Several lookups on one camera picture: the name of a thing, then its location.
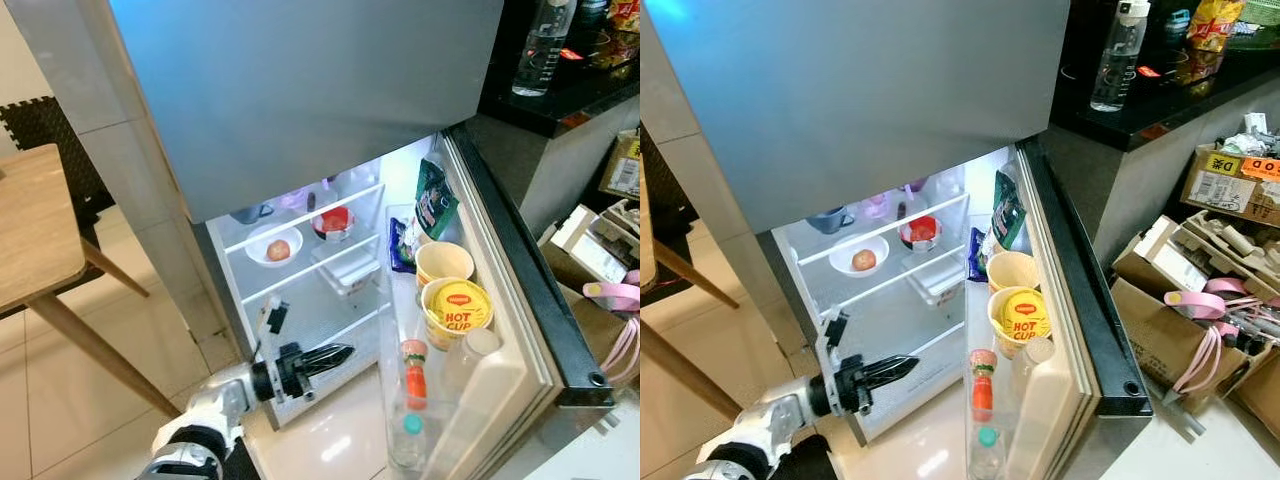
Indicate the cardboard packing tray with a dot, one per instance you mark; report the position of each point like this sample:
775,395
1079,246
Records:
625,215
1240,250

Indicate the wooden dining table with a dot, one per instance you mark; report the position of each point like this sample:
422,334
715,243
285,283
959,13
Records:
40,230
690,320

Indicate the clear water bottle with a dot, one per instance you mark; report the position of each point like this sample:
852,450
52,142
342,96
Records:
543,50
1118,60

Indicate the blue food packet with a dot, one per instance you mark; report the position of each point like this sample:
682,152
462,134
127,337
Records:
401,248
978,255

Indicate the yellow snack bag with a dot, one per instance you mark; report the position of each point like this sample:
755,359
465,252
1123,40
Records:
626,12
1215,25

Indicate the clear bottle with teal cap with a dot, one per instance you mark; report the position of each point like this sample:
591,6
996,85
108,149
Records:
411,440
986,450

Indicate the black foam puzzle mat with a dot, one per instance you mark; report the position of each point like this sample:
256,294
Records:
40,125
670,200

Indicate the white bowl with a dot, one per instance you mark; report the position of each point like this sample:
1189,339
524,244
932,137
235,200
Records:
256,250
842,262

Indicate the clear plastic container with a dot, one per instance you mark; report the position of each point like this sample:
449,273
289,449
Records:
345,268
935,280

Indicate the black kitchen counter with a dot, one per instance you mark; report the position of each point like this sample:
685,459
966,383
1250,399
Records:
600,95
1200,100

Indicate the white box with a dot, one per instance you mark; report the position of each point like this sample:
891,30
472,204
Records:
590,250
1170,260

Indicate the blue mug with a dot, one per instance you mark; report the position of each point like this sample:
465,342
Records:
250,213
828,220

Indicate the clear bottle with beige cap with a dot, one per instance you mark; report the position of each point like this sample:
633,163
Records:
1035,355
478,350

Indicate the labelled cardboard box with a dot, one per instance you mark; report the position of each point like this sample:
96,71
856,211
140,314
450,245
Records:
1230,190
625,170

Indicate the fridge lower door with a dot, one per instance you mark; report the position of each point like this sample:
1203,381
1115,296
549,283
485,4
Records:
1085,320
530,300

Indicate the red apple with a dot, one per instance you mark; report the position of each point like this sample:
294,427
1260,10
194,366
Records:
278,250
864,260

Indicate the grey fridge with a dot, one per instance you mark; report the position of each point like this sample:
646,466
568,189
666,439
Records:
120,120
720,150

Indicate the green basket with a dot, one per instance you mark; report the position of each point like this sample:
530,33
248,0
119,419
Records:
1260,38

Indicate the green snack bag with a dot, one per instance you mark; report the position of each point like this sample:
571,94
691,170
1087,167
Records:
1008,210
435,200

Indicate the purple cup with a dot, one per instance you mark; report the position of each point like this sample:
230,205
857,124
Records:
876,205
296,198

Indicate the brown open carton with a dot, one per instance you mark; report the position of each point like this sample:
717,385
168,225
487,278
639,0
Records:
580,330
1150,340

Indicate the grey fridge upper door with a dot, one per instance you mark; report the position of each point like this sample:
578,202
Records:
850,100
300,90

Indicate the plain yellow noodle cup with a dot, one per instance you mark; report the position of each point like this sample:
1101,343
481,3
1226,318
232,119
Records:
1012,270
445,260

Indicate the yellow hot cup noodle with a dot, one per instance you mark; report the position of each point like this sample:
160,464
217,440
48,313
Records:
1022,320
458,312

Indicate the red sauce bottle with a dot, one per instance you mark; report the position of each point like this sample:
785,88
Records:
415,380
983,392

